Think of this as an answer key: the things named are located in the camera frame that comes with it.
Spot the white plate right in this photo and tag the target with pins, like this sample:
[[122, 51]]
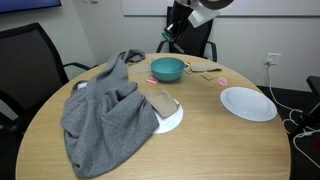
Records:
[[248, 104]]

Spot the pink eraser near bowl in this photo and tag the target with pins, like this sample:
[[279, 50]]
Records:
[[152, 80]]

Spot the green capped marker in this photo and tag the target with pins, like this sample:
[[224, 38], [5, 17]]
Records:
[[165, 36]]

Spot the white wall power adapter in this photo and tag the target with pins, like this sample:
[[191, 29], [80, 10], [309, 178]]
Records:
[[272, 58]]

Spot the grey hooded sweatshirt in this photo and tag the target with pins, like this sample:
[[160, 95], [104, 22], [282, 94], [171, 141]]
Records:
[[105, 119]]

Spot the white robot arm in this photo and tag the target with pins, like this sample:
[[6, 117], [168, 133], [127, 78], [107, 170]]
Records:
[[210, 4]]

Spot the tan cardboard tray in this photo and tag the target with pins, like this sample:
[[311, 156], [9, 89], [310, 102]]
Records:
[[162, 102]]

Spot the teal blue bowl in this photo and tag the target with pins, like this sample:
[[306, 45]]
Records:
[[167, 68]]

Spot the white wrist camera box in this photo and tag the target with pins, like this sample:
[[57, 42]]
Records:
[[201, 15]]

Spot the pink packet right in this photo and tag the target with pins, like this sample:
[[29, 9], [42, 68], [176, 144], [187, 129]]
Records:
[[222, 81]]

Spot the white plate under sweatshirt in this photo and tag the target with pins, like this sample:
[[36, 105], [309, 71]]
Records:
[[169, 123]]

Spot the black office chair left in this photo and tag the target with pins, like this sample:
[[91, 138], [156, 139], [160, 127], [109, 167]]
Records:
[[31, 71]]

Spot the black furniture right edge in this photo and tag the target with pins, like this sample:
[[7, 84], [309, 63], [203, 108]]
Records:
[[312, 115]]

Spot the wall screen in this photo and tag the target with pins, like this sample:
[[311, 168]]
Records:
[[7, 6]]

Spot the brown paper bag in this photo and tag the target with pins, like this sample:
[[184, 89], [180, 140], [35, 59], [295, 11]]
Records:
[[202, 66]]

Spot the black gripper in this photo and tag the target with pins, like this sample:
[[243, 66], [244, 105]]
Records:
[[181, 10]]

